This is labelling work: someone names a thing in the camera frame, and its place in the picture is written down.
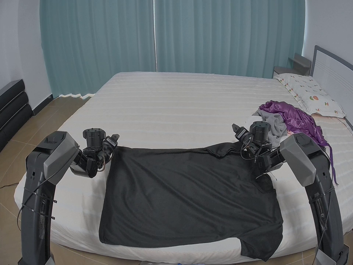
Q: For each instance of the blue-green curtain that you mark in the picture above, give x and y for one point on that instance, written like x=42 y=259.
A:
x=96 y=37
x=234 y=29

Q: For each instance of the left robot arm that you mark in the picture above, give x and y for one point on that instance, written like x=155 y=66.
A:
x=55 y=153

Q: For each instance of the black chest of drawers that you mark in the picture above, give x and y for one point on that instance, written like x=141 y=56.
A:
x=13 y=112

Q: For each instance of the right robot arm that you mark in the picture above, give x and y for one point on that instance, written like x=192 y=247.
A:
x=300 y=159

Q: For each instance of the black T-shirt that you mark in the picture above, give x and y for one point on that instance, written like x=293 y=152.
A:
x=179 y=197

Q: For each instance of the pink garment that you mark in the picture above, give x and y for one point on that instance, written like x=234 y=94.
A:
x=290 y=132

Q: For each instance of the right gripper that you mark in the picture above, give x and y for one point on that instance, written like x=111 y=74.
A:
x=245 y=135

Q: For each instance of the bed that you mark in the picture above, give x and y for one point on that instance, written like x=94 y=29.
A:
x=165 y=106

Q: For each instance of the grey garment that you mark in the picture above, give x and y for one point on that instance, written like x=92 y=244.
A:
x=273 y=123

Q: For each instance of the grey bedside table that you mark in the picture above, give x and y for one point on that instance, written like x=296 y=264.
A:
x=295 y=65

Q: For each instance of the purple satin garment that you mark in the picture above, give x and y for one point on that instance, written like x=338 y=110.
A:
x=297 y=117

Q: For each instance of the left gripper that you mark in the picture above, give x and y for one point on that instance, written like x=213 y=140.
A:
x=109 y=145

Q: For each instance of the white garment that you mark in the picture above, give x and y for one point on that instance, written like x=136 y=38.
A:
x=255 y=119

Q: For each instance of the white printed pillow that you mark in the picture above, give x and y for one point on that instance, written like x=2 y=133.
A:
x=309 y=92

